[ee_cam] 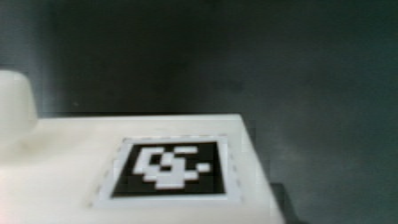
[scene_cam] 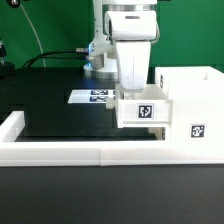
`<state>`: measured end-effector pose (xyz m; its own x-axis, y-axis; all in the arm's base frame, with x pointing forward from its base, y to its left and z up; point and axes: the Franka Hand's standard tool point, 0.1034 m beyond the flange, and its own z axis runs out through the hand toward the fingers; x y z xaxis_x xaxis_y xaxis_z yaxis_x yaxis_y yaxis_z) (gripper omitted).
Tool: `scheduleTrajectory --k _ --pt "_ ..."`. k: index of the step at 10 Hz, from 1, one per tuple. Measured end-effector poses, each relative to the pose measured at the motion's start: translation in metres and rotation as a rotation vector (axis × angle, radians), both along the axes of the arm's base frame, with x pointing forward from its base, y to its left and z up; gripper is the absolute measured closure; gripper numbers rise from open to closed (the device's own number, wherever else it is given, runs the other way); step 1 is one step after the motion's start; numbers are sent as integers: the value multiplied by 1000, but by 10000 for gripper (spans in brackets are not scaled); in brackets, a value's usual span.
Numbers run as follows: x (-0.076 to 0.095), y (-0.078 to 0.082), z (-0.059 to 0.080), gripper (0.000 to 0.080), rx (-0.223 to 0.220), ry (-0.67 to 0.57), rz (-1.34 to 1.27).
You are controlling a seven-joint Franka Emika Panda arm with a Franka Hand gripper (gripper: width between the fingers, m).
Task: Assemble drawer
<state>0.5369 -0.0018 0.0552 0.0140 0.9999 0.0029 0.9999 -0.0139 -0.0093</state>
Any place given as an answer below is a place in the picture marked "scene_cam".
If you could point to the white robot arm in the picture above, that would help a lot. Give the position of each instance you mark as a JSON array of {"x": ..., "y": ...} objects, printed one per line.
[{"x": 101, "y": 55}]

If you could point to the white drawer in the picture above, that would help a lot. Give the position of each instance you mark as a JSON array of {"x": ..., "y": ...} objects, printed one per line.
[{"x": 150, "y": 108}]

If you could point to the marker tag sheet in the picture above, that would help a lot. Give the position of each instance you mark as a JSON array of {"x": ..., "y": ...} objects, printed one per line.
[{"x": 85, "y": 96}]

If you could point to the white drawer cabinet box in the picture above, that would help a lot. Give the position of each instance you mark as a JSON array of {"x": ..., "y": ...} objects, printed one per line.
[{"x": 197, "y": 94}]

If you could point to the black camera stand left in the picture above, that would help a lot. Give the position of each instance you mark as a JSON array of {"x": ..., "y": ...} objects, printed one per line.
[{"x": 6, "y": 68}]

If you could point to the white U-shaped border frame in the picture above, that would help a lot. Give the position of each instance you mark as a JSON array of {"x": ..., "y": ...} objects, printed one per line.
[{"x": 100, "y": 153}]

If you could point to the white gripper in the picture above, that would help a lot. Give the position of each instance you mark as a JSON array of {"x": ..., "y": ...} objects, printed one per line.
[{"x": 132, "y": 34}]

